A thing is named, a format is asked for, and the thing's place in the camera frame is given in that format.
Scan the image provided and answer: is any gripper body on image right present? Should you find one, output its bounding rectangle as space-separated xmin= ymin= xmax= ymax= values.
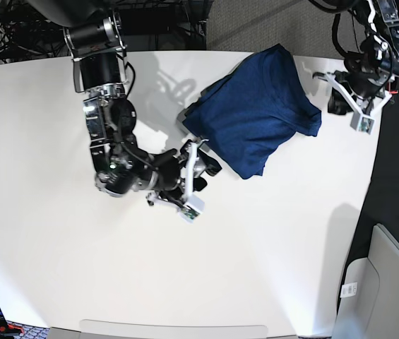
xmin=312 ymin=71 xmax=392 ymax=117

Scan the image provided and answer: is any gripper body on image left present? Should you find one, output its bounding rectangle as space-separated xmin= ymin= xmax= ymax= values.
xmin=146 ymin=138 xmax=206 ymax=210

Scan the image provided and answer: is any blue long-sleeve shirt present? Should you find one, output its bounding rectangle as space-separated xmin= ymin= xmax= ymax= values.
xmin=182 ymin=44 xmax=322 ymax=179

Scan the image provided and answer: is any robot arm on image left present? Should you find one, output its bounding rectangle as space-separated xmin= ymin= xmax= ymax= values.
xmin=30 ymin=1 xmax=222 ymax=212

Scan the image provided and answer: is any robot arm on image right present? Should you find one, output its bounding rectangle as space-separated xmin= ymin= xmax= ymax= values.
xmin=310 ymin=1 xmax=399 ymax=117

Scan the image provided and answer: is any beige plastic bin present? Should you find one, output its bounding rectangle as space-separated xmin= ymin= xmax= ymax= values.
xmin=332 ymin=224 xmax=399 ymax=338

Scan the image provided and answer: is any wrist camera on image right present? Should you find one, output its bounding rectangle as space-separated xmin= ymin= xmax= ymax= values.
xmin=350 ymin=112 xmax=376 ymax=135

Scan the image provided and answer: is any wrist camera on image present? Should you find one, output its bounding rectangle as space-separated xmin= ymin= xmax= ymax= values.
xmin=350 ymin=112 xmax=376 ymax=135
xmin=178 ymin=195 xmax=205 ymax=223

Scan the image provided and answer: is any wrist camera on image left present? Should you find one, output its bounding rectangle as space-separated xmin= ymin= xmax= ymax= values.
xmin=178 ymin=195 xmax=205 ymax=223

